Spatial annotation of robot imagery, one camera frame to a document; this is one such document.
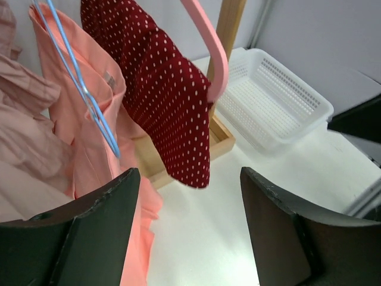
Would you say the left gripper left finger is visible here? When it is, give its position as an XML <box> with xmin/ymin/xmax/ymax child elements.
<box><xmin>1</xmin><ymin>168</ymin><xmax>140</xmax><ymax>285</ymax></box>

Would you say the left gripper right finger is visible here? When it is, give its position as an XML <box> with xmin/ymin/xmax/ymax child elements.
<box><xmin>240</xmin><ymin>167</ymin><xmax>380</xmax><ymax>285</ymax></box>

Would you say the wooden clothes rack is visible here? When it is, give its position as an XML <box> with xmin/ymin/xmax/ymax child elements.
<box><xmin>135</xmin><ymin>1</ymin><xmax>246</xmax><ymax>189</ymax></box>

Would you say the mauve pleated dress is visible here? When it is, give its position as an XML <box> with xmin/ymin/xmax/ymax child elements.
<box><xmin>1</xmin><ymin>1</ymin><xmax>72</xmax><ymax>222</ymax></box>

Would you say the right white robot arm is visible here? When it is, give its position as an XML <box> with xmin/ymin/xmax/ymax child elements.
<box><xmin>327</xmin><ymin>94</ymin><xmax>380</xmax><ymax>168</ymax></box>

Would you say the salmon pink garment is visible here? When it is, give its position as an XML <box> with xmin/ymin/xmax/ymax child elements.
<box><xmin>28</xmin><ymin>3</ymin><xmax>164</xmax><ymax>286</ymax></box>

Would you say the red polka dot skirt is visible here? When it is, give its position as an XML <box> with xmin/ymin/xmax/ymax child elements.
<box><xmin>80</xmin><ymin>0</ymin><xmax>211</xmax><ymax>188</ymax></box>

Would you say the pink plastic hanger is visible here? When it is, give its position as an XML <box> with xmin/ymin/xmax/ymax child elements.
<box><xmin>181</xmin><ymin>0</ymin><xmax>229</xmax><ymax>102</ymax></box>

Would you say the light blue wire hanger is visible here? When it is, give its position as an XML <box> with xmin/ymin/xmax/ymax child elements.
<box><xmin>32</xmin><ymin>0</ymin><xmax>120</xmax><ymax>158</ymax></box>

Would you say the white plastic basket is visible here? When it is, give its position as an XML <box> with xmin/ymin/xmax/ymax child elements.
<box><xmin>217</xmin><ymin>48</ymin><xmax>334</xmax><ymax>154</ymax></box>

